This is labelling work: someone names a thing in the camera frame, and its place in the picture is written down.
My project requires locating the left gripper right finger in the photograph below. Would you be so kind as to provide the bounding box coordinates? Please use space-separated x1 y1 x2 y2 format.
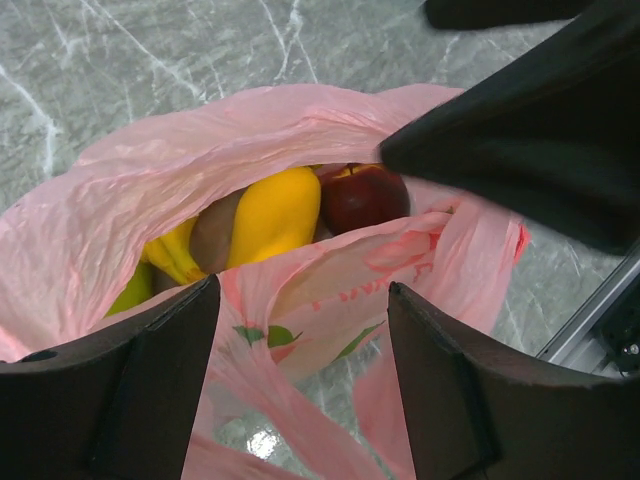
388 283 639 479

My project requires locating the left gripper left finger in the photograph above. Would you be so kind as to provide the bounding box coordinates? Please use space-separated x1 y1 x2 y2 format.
1 276 221 479

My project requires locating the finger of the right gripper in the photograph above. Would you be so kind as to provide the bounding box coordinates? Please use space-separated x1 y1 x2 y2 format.
379 0 639 255
424 0 593 30

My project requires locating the pink plastic bag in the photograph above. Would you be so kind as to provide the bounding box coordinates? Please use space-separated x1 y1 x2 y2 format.
1 84 529 479

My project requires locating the yellow banana in bag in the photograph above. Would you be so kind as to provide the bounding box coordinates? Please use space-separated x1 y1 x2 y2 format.
106 216 206 317

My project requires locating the dark red apple in bag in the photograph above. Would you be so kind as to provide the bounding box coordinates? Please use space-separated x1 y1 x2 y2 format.
320 163 411 235

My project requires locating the yellow mango in bag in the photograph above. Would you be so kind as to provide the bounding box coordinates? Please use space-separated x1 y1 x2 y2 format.
226 166 321 269

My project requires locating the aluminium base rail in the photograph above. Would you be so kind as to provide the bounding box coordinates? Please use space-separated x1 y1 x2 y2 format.
537 251 639 385

